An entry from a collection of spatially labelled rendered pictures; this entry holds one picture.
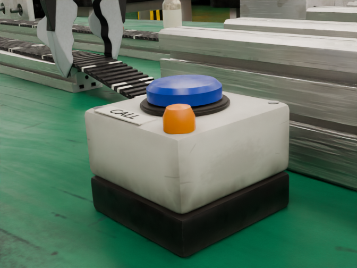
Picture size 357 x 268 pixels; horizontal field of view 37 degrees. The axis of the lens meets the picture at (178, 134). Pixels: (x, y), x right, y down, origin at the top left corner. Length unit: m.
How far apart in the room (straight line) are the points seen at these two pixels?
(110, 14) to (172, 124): 0.40
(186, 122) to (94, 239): 0.08
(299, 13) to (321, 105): 0.25
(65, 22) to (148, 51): 0.23
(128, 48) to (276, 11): 0.34
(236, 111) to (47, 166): 0.17
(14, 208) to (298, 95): 0.18
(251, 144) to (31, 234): 0.12
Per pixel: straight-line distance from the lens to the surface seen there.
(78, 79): 0.62
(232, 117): 0.26
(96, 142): 0.29
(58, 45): 0.59
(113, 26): 0.63
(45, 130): 0.48
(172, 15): 1.06
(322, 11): 0.55
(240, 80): 0.36
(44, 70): 0.67
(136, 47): 0.83
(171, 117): 0.23
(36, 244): 0.28
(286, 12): 0.57
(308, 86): 0.33
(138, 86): 0.54
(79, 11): 3.12
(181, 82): 0.27
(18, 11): 1.42
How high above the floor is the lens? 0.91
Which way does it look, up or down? 17 degrees down
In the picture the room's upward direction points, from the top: 3 degrees counter-clockwise
